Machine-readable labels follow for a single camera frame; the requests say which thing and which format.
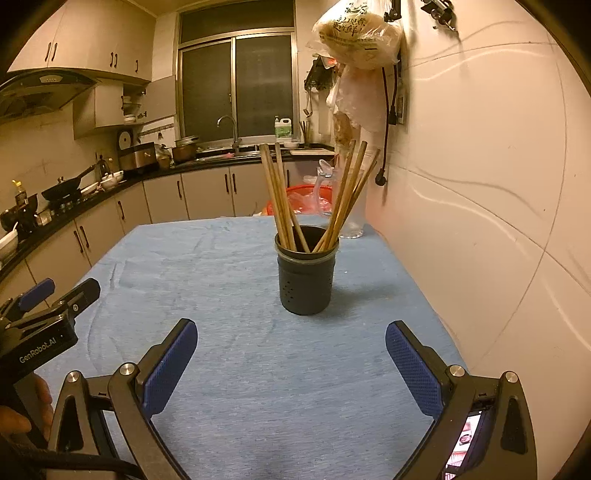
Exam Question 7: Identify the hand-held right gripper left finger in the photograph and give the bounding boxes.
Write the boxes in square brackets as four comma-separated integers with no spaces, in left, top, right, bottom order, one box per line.
[46,318,200,480]

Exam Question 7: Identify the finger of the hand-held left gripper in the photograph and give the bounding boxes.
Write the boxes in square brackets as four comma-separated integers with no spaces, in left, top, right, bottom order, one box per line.
[50,277,102,320]
[9,279,57,320]

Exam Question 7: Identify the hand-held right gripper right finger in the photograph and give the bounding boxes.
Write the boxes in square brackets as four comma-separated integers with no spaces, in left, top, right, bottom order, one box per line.
[385,320,539,480]

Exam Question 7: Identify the black perforated chopstick holder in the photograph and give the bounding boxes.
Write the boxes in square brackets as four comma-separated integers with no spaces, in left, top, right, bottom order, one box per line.
[274,224,339,316]

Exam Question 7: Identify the bunch of wooden chopsticks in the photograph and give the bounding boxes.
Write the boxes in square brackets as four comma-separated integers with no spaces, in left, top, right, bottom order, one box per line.
[259,140,382,254]

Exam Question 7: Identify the person's left hand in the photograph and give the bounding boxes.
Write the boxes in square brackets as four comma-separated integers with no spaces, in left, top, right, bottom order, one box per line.
[0,374,54,446]

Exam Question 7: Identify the blue table cloth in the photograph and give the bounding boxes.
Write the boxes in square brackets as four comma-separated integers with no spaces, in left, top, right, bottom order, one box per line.
[34,215,468,480]

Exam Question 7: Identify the black wok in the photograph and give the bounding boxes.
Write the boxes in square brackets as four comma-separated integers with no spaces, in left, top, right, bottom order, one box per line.
[41,163,100,202]

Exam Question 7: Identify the lower kitchen cabinets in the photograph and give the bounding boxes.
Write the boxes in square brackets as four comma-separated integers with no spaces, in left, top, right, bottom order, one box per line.
[0,159,339,306]

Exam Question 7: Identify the kitchen cabinets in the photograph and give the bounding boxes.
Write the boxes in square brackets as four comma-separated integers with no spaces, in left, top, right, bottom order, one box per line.
[0,159,339,306]
[6,0,158,85]

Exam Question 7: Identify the clear glass pitcher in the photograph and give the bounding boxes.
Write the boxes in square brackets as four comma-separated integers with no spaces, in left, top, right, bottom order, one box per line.
[314,159,368,240]

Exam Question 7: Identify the brown cooking pot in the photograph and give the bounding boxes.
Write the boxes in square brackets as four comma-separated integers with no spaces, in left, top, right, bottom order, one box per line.
[171,136,202,164]

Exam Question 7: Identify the pink plastic bag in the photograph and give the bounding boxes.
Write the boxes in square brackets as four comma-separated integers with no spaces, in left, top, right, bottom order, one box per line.
[288,191,331,216]

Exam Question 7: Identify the range hood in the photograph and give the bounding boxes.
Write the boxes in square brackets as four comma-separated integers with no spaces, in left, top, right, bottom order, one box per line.
[0,68,101,123]

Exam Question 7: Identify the red plastic basket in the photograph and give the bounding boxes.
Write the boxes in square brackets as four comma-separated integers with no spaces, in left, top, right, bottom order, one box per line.
[267,185,336,217]

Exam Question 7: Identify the steel sink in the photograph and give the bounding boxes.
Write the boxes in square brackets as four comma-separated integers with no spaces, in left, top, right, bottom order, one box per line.
[198,147,266,158]

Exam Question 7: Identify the metal faucet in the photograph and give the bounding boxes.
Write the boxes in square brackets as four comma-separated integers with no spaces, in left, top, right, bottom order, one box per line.
[217,115,241,156]

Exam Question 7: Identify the upper kitchen cabinets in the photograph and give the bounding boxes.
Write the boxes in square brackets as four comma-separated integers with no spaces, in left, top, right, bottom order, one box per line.
[6,0,158,85]

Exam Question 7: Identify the hanging clear plastic bags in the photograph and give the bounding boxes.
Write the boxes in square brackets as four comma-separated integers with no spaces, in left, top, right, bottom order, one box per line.
[325,64,389,145]

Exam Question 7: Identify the kitchen window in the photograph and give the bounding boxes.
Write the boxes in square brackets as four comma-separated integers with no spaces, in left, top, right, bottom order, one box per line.
[175,0,299,145]

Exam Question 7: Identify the plastic bag of flatbread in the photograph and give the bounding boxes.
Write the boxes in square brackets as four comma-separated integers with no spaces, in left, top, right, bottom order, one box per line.
[307,0,403,71]

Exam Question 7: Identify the black power cable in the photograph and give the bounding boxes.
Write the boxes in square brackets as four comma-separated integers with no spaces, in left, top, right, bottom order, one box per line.
[375,64,403,188]

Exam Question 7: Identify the wall power socket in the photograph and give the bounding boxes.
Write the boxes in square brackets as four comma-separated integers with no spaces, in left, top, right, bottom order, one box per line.
[392,89,410,126]

